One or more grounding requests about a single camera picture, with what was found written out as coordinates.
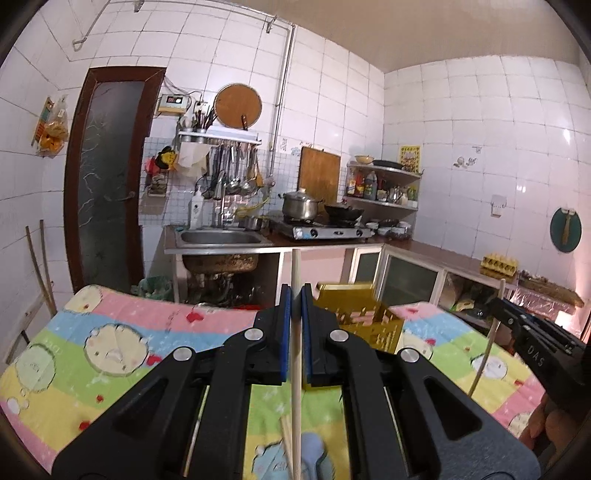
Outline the rectangular wooden cutting board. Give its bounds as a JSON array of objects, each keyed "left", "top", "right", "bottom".
[{"left": 298, "top": 145, "right": 341, "bottom": 206}]

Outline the person's right hand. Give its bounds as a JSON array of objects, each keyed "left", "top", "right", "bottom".
[{"left": 523, "top": 396, "right": 588, "bottom": 463}]

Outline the gas stove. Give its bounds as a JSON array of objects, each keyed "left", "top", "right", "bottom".
[{"left": 270, "top": 217, "right": 376, "bottom": 241}]

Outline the green trash bag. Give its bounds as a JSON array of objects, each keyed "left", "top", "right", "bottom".
[{"left": 131, "top": 275, "right": 174, "bottom": 301}]

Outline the steel sink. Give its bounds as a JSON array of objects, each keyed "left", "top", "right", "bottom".
[{"left": 164, "top": 225, "right": 278, "bottom": 278}]

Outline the row of hanging ladles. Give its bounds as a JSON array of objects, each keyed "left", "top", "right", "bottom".
[{"left": 210, "top": 143, "right": 265, "bottom": 200}]

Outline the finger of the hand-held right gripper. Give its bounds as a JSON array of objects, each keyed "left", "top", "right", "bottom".
[{"left": 480, "top": 296, "right": 526, "bottom": 334}]

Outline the steel wall rack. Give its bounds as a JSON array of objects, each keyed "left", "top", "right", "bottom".
[{"left": 178, "top": 129, "right": 263, "bottom": 147}]

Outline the steel corner shelf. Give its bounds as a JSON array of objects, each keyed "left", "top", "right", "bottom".
[{"left": 345, "top": 161, "right": 423, "bottom": 212}]

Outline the black wok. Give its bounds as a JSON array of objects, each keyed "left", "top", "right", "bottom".
[{"left": 323, "top": 203, "right": 365, "bottom": 224}]

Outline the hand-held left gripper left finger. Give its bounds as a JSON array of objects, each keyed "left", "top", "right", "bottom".
[{"left": 51, "top": 284, "right": 293, "bottom": 480}]

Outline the yellow egg tray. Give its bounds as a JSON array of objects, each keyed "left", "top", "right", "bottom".
[{"left": 480, "top": 253, "right": 519, "bottom": 277}]

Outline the blue spoon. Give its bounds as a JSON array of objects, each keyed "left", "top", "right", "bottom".
[{"left": 302, "top": 433, "right": 337, "bottom": 480}]

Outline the round wooden cutting board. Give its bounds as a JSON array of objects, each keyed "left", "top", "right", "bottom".
[{"left": 213, "top": 83, "right": 263, "bottom": 130}]

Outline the green round wall hanging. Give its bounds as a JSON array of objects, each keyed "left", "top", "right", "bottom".
[{"left": 549, "top": 207, "right": 580, "bottom": 254}]

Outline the kitchen cabinet with glass doors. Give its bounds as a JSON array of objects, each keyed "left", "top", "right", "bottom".
[{"left": 344, "top": 244, "right": 518, "bottom": 324}]

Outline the white hanging cloth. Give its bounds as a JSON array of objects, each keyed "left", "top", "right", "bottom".
[{"left": 178, "top": 142, "right": 208, "bottom": 176}]

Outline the yellow wall poster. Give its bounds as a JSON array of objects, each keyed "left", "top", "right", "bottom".
[{"left": 399, "top": 145, "right": 422, "bottom": 174}]

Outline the bamboo stick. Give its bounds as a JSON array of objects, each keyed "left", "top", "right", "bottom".
[
  {"left": 39, "top": 220, "right": 58, "bottom": 312},
  {"left": 25, "top": 226, "right": 51, "bottom": 317}
]

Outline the grey wall pipe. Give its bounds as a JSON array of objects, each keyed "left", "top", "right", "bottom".
[{"left": 270, "top": 23, "right": 296, "bottom": 153}]

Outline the cartoon printed blanket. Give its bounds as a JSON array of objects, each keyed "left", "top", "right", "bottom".
[{"left": 0, "top": 284, "right": 555, "bottom": 480}]

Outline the steel faucet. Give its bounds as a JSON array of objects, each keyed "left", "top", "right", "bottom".
[{"left": 212, "top": 196, "right": 234, "bottom": 228}]

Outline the brown framed glass door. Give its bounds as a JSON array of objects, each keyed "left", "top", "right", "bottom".
[{"left": 65, "top": 67, "right": 167, "bottom": 294}]

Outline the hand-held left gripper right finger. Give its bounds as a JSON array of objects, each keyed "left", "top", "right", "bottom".
[{"left": 301, "top": 284, "right": 542, "bottom": 480}]

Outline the white detergent bottle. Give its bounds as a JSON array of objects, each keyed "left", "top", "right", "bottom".
[{"left": 188, "top": 187, "right": 205, "bottom": 230}]

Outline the white wall control box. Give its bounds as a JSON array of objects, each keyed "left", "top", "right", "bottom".
[{"left": 157, "top": 93, "right": 190, "bottom": 116}]

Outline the row of condiment bottles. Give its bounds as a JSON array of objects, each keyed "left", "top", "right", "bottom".
[{"left": 346, "top": 168, "right": 419, "bottom": 208}]

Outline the hanging snack bag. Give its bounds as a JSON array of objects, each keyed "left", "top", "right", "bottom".
[{"left": 31, "top": 95, "right": 70, "bottom": 158}]

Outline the yellow slotted utensil holder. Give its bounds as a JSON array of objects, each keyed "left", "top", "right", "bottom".
[{"left": 313, "top": 281, "right": 406, "bottom": 355}]

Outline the steel pot with lid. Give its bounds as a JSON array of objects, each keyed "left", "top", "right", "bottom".
[{"left": 278, "top": 188, "right": 324, "bottom": 221}]

